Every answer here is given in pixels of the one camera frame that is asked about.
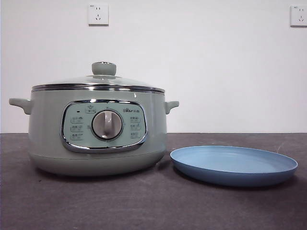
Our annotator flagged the glass lid with green knob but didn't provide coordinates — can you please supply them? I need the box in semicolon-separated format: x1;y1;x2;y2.
32;61;166;93

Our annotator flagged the blue round plate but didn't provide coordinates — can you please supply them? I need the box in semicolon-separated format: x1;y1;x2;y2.
170;145;299;187

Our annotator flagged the pale green electric steamer pot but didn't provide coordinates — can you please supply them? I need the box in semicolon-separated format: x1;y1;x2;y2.
9;84;180;177

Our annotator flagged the white wall socket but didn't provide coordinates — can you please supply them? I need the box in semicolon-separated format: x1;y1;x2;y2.
290;5;307;27
88;4;109;26

